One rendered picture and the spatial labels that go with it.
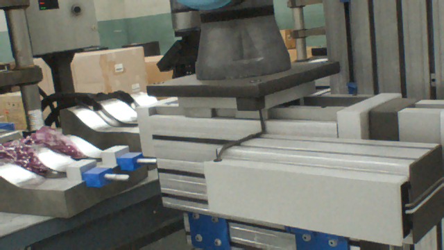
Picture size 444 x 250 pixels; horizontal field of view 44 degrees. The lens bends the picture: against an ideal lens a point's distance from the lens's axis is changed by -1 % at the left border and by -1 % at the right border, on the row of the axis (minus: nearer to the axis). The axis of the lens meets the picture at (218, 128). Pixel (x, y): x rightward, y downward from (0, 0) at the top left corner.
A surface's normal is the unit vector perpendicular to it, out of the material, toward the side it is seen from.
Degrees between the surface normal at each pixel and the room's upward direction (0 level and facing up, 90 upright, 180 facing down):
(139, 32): 90
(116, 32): 90
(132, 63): 99
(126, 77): 83
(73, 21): 90
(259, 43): 72
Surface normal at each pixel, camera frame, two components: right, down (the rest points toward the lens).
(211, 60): -0.68, -0.08
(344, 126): -0.65, 0.22
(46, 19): 0.70, 0.06
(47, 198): -0.46, 0.23
